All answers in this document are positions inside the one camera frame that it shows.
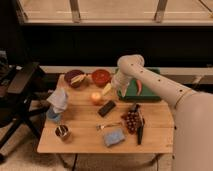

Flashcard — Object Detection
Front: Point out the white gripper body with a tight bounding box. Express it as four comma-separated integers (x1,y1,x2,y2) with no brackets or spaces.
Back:
111,72,132,96

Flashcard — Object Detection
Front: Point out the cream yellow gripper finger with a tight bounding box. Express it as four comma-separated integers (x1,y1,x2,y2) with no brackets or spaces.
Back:
101,83,112,96

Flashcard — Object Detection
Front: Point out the black eraser block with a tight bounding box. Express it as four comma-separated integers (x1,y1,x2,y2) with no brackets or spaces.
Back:
98,100,116,117

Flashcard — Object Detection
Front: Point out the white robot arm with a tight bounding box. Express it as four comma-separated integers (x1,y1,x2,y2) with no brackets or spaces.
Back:
111,54,213,171

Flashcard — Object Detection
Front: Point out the red bowl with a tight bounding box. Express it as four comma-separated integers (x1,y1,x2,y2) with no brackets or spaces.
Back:
92,69,111,87

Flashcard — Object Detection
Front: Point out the orange round fruit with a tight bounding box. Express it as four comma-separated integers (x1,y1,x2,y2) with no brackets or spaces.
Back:
91,92,102,105

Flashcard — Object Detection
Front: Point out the red chili pepper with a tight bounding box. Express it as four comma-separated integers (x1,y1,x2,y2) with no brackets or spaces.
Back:
136,80,142,96

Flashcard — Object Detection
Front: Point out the green plastic tray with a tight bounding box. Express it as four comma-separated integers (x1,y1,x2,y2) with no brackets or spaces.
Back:
115,67,163,103

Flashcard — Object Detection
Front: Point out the banana in bowl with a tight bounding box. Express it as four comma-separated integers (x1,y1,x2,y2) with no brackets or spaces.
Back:
70,74,87,85

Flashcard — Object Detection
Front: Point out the wooden folding table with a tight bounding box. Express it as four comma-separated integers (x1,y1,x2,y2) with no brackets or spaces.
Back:
37,74,174,154

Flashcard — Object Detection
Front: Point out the metal fork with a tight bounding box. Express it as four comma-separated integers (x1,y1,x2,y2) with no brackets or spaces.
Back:
96,123,121,131

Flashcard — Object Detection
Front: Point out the bunch of dark grapes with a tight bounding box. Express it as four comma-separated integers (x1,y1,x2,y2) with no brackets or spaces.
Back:
121,112,142,134

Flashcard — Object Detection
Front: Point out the dark maroon bowl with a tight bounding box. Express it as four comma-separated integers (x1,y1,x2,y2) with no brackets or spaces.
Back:
64,70,86,88

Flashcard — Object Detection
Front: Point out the black knife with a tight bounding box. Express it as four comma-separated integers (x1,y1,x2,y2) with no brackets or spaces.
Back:
131,103,145,145

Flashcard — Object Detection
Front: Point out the blue sponge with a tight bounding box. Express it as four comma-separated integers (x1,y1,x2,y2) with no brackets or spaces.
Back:
103,129,125,147

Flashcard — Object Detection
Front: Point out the blue cup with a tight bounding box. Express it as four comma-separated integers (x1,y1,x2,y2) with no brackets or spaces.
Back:
46,107,61,123

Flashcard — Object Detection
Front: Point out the black office chair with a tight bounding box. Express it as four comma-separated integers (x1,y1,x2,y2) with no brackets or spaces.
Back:
0,49,51,164

